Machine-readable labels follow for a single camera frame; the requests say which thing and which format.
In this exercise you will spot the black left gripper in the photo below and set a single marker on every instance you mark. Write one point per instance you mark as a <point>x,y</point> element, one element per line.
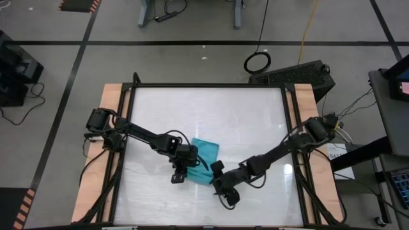
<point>182,159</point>

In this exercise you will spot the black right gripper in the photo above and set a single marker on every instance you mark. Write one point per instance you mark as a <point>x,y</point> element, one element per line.
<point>230,180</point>

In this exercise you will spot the blue microfibre towel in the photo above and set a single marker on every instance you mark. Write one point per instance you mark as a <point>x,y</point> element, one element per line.
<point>206,150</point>

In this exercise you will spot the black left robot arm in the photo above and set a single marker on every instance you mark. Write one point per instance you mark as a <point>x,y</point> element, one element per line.
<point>143,135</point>

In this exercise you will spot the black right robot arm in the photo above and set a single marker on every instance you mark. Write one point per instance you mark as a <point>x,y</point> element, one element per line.
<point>287,147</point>

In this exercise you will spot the white printed paper sheet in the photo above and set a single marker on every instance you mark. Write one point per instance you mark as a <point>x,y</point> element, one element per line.
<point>343,166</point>

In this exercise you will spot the black cart leg bar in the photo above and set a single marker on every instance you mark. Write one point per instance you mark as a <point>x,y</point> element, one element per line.
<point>361,153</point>

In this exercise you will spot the black caster wheel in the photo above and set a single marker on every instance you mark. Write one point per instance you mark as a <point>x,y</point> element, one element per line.
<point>380,221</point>

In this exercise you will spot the black power strip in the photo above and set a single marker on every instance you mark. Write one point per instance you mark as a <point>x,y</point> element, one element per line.
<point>166,16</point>

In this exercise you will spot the grey desk leg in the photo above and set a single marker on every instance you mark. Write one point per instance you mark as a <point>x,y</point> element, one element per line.
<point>144,12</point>
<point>238,14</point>

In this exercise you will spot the black hazard-striped floor mat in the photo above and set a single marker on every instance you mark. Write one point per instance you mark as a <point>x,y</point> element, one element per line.
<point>76,5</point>
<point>12,207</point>

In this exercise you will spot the keyboard with blue keys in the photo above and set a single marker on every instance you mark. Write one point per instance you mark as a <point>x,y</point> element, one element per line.
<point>401,188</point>

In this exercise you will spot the grey cart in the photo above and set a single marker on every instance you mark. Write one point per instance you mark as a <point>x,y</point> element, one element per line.
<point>391,121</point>

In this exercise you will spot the black equipment stack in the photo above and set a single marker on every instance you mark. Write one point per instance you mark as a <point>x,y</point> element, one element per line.
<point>12,73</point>

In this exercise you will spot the black monitor with lit screen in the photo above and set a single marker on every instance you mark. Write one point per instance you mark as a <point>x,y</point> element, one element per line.
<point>399,83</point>

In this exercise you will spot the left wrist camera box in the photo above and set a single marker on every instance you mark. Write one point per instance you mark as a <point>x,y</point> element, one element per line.
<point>191,152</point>

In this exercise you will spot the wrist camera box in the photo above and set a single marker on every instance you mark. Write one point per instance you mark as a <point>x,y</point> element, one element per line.
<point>191,152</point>
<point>217,166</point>

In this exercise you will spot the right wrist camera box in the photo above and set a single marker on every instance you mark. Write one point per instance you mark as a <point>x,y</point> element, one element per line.
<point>217,166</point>

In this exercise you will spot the black metal table frame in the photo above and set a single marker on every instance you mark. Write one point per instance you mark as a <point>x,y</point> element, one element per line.
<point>207,85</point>

